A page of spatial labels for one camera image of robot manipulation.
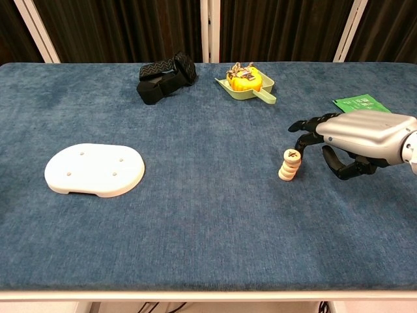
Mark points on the white frame post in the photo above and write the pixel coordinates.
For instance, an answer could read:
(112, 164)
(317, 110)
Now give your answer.
(37, 32)
(349, 32)
(208, 29)

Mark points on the dark pleated curtain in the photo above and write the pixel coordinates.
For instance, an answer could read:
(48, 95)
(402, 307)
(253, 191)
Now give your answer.
(114, 26)
(13, 32)
(277, 26)
(391, 26)

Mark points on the green foil packet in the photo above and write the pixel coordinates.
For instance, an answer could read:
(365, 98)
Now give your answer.
(361, 102)

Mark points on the light green plastic dustpan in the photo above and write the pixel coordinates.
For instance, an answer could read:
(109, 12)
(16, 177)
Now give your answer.
(264, 96)

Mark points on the white oval plastic plate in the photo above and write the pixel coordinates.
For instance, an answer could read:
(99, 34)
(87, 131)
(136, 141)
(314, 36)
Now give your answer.
(94, 166)

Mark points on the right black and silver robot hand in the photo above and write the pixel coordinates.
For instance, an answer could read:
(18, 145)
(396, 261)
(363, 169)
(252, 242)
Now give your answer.
(368, 133)

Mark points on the blue fabric table cover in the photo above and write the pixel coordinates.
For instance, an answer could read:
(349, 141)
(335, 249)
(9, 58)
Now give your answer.
(195, 212)

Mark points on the yellow duck toy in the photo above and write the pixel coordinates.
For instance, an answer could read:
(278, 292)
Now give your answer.
(244, 84)

